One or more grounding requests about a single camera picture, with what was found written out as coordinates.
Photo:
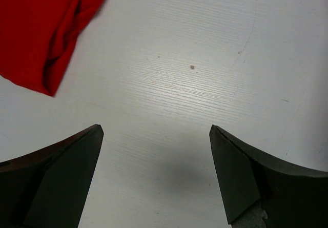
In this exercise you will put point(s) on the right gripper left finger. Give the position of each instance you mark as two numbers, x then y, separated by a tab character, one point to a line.
49	187

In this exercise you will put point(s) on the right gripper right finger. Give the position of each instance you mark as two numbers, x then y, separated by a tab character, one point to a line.
261	190

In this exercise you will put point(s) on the red t shirt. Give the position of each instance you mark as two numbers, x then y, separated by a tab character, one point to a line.
38	38

